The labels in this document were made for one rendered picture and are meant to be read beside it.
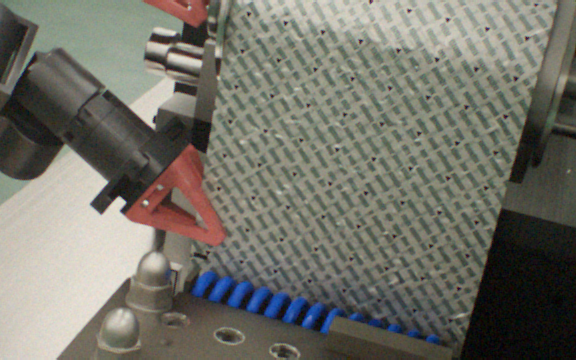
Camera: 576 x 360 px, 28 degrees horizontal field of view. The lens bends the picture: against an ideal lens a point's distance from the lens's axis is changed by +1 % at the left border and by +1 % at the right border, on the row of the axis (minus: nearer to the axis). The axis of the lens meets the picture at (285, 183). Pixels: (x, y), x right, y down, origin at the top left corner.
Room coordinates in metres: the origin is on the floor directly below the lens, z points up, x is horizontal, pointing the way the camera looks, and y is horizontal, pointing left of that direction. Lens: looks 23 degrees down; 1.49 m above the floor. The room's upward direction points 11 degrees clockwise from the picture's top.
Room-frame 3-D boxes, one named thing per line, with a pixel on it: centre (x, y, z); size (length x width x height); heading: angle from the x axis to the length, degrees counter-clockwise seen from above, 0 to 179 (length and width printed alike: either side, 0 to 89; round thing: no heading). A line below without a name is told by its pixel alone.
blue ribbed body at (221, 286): (0.83, -0.05, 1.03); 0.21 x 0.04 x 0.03; 80
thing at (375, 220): (0.85, -0.05, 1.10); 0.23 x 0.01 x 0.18; 80
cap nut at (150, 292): (0.81, 0.09, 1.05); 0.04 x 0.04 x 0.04
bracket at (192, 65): (0.97, 0.09, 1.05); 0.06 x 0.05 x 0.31; 80
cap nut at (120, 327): (0.71, 0.09, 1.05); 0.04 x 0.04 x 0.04
